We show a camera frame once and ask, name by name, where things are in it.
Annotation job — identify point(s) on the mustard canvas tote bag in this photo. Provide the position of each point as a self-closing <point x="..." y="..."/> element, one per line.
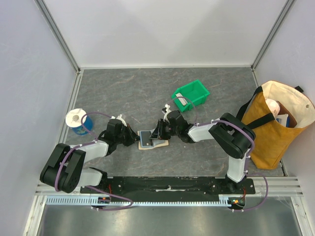
<point x="272" y="139"/>

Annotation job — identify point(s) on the green plastic bin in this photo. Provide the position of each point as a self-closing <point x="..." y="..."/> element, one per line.
<point x="194" y="92"/>

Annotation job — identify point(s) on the slotted cable duct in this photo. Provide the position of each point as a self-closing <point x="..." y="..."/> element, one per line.
<point x="99" y="201"/>

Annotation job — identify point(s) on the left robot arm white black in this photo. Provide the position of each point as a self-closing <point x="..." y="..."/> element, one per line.
<point x="64" y="168"/>

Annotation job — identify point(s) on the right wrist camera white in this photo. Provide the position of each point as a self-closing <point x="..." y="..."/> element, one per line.
<point x="166" y="110"/>

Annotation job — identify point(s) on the items inside tote bag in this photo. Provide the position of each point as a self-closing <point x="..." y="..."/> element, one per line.
<point x="281" y="114"/>

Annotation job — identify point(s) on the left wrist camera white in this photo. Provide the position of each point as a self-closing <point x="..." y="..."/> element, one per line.
<point x="121" y="117"/>

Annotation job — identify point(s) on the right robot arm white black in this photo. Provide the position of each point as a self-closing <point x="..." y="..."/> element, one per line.
<point x="234" y="137"/>

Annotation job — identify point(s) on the beige leather card holder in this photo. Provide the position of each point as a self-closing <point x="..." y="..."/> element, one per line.
<point x="156" y="143"/>

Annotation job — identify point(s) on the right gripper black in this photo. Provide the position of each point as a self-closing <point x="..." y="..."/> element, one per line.
<point x="159" y="128"/>

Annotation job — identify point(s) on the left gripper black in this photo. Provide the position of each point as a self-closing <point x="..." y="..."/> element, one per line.
<point x="133" y="138"/>

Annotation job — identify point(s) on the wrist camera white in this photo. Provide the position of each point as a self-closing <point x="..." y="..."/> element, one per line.
<point x="166" y="110"/>
<point x="121" y="117"/>

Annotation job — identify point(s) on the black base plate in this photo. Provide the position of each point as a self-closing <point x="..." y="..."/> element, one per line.
<point x="175" y="188"/>

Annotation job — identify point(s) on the toilet paper roll blue wrapper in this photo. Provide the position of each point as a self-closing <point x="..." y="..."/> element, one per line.
<point x="74" y="118"/>

